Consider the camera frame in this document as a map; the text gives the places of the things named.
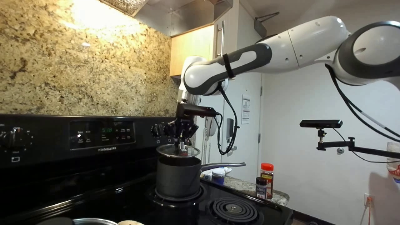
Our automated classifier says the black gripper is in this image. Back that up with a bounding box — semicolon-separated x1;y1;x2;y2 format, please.
164;117;200;152

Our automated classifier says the black stove knob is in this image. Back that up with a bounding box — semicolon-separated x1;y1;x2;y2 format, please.
150;122;164;137
2;126;35;153

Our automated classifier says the blue jar white lid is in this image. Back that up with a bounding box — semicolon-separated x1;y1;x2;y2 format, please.
210;168;226;186

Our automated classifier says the red lid pepper flakes jar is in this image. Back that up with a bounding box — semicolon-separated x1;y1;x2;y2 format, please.
260;161;276;200

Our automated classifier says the small spice jar black lid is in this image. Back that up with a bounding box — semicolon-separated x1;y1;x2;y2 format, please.
255;176;270;201

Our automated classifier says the black electric stove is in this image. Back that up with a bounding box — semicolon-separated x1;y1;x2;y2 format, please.
0;112;335;225

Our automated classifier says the black door lock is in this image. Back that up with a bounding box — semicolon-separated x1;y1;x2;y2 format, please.
225;117;235;141

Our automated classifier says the white plastic bag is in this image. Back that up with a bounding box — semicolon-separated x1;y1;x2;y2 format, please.
200;165;234;181

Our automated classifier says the white paper notice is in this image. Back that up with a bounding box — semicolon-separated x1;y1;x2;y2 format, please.
240;96;252;125

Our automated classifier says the wood cabinet white door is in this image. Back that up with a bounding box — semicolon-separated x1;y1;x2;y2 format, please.
169;0;241;81

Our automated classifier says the coil burner element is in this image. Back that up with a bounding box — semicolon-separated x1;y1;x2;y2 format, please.
209;196;260;225

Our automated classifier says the steel range hood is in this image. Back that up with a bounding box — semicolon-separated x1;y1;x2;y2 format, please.
99;0;235;38

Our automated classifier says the clear wine glass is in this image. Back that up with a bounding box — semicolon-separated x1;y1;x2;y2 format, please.
385;140;400;181

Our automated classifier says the pale pink cloth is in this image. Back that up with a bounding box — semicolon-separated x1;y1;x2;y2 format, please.
367;171;400;225

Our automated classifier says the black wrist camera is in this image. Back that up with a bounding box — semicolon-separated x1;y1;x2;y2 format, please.
176;101;219;120

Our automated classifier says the white wall phone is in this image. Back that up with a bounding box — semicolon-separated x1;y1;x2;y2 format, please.
205;112;219;138

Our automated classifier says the black pot with long handle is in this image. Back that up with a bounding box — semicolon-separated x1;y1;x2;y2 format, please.
155;153;247;202

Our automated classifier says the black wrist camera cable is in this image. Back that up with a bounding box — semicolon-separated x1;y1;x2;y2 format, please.
211;80;240;156

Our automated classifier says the grey wall bracket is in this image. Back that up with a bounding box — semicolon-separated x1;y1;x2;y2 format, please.
252;10;281;38

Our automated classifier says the black stereo camera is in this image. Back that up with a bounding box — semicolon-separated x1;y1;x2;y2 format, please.
299;118;344;128

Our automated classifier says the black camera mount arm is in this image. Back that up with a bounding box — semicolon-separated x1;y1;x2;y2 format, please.
315;127;400;160

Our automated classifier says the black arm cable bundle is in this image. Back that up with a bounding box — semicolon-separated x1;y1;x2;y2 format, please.
324;61;400;143

